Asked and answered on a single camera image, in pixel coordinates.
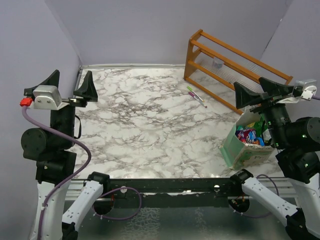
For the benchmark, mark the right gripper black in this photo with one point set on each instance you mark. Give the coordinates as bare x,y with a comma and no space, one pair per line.
275,92

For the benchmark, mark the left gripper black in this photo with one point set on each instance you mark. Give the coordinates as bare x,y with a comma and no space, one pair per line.
87,89

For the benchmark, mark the green printed paper bag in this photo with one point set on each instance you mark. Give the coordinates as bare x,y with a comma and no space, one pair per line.
239,155

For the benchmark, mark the green snack packet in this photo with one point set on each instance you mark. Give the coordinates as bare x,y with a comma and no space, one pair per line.
259,127

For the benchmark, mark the purple snack packet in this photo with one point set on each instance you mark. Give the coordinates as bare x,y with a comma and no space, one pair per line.
249,136

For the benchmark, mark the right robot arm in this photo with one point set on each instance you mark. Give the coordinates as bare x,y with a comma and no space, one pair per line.
298,143

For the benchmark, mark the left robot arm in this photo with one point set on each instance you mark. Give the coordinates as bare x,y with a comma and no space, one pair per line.
48,143

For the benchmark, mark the small item on shelf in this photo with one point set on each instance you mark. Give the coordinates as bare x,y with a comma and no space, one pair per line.
217,63

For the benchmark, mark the magenta cap marker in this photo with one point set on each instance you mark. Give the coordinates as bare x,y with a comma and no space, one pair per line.
197,99

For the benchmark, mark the green cap marker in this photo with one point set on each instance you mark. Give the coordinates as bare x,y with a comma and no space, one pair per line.
191,90

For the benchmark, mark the orange wooden shelf rack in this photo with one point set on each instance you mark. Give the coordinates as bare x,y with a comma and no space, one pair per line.
238,67

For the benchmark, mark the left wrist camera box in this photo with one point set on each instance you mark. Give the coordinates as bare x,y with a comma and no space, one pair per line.
47,97

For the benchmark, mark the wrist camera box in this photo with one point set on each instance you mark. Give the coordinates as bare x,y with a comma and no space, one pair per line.
47,97
305,89

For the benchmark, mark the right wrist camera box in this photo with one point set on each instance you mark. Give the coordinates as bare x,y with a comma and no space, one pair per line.
305,89

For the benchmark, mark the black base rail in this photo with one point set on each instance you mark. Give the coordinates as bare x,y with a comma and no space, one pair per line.
167,192

